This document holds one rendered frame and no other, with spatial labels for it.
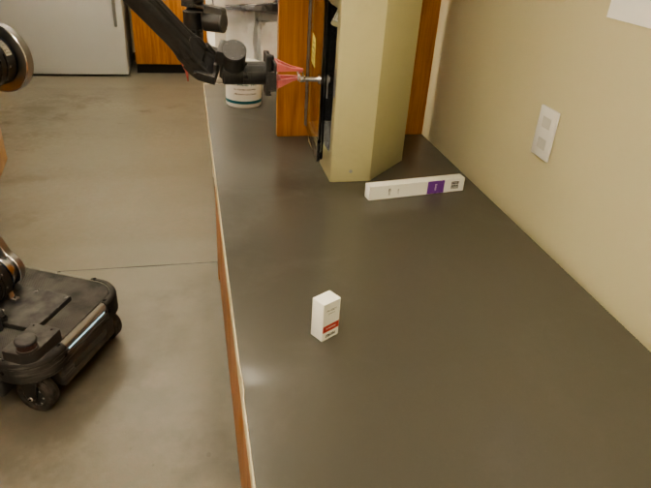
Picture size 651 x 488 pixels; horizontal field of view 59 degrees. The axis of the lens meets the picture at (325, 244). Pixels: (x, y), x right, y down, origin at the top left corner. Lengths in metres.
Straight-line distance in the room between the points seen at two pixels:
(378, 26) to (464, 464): 1.01
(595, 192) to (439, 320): 0.43
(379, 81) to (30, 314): 1.50
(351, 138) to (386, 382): 0.78
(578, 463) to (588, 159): 0.64
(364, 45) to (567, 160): 0.54
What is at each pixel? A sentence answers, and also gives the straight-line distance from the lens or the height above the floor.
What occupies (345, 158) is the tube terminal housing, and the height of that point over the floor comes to 1.01.
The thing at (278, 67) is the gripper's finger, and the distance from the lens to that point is 1.52.
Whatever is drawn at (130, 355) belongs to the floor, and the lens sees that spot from 2.45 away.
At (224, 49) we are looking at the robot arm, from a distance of 1.46.
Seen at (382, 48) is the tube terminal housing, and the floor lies 1.29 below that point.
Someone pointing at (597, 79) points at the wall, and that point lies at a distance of 1.30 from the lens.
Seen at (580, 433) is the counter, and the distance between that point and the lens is 0.94.
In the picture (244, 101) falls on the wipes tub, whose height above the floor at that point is 0.97.
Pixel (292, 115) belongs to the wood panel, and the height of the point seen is 1.01.
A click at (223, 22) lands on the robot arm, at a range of 1.82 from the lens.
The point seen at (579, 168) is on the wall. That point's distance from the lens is 1.32.
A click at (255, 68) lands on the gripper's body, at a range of 1.52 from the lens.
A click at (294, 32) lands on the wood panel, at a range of 1.80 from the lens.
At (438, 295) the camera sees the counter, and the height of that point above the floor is 0.94.
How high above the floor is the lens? 1.56
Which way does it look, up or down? 30 degrees down
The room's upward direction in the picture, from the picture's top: 4 degrees clockwise
